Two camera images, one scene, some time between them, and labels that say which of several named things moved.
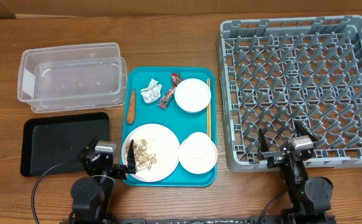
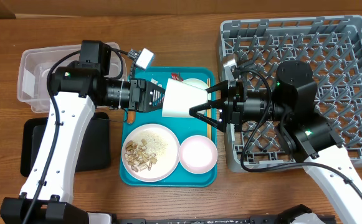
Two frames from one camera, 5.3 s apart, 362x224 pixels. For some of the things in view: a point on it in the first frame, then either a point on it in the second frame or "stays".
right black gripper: [275, 157] to [230, 108]
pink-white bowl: [197, 155] stays
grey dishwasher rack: [322, 73] stays
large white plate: [160, 141] stays
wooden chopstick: [208, 107] stays
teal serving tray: [184, 99] stays
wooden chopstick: [210, 109] stays
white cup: [199, 145] to [180, 97]
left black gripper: [119, 172] to [142, 101]
